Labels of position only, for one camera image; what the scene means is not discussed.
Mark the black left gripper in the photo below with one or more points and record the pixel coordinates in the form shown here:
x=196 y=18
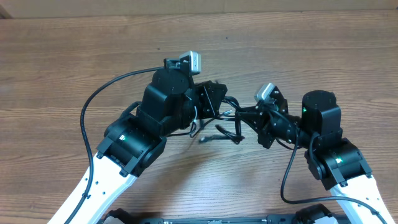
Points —
x=209 y=104

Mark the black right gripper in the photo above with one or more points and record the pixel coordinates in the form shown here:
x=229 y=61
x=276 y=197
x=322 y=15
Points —
x=263 y=129

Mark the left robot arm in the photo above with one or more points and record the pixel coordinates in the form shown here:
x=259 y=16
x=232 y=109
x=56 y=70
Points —
x=171 y=102

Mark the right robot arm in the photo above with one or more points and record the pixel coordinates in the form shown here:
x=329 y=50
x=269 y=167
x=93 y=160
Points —
x=331 y=158

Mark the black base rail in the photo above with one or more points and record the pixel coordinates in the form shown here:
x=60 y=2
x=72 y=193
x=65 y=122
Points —
x=217 y=219

